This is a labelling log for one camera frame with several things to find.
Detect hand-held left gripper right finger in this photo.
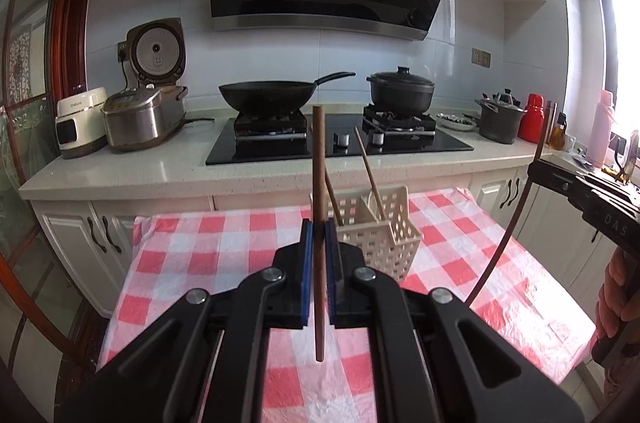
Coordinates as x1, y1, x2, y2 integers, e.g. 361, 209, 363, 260
322, 219, 586, 423

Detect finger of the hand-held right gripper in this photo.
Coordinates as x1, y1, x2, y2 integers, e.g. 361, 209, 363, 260
526, 159, 591, 213

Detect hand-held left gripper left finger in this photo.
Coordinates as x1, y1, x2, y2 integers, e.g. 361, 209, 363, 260
60, 218, 316, 423

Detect white perforated utensil basket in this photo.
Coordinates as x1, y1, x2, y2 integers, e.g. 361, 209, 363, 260
309, 185, 423, 284

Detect person's right hand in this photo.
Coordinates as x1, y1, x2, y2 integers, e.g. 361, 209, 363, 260
595, 249, 630, 340

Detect amber oil bottle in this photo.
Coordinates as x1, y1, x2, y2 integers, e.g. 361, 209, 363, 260
551, 113, 568, 150

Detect red thermos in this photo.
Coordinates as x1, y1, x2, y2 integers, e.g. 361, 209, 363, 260
517, 93, 546, 142

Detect pink bottle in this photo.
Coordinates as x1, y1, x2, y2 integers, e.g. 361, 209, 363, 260
592, 90, 616, 168

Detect grey stockpot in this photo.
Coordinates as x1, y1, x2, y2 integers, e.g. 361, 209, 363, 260
475, 89, 526, 145

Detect red white checkered tablecloth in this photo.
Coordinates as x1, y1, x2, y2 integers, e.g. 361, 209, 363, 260
97, 188, 598, 423

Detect white plate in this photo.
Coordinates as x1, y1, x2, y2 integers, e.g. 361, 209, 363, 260
436, 112, 478, 132

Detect black glass gas stove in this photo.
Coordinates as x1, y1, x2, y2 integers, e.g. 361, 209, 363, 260
205, 105, 475, 166

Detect bright window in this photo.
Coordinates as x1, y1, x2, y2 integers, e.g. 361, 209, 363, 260
605, 0, 640, 138

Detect black lidded cooking pot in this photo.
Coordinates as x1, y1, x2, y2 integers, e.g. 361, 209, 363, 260
366, 66, 436, 114

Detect black wok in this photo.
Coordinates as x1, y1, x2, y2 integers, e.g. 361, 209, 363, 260
218, 71, 357, 112

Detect white stone countertop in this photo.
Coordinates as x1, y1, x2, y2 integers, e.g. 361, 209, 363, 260
19, 105, 606, 204

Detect silver open rice cooker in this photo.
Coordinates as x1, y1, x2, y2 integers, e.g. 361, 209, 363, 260
101, 18, 190, 154

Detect white base cabinets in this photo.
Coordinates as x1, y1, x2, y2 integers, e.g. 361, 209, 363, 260
25, 165, 640, 319

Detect white small kitchen appliance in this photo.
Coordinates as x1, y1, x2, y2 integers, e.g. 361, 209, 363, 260
55, 87, 108, 160

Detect red framed glass door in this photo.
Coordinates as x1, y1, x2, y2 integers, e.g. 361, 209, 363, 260
0, 0, 93, 384

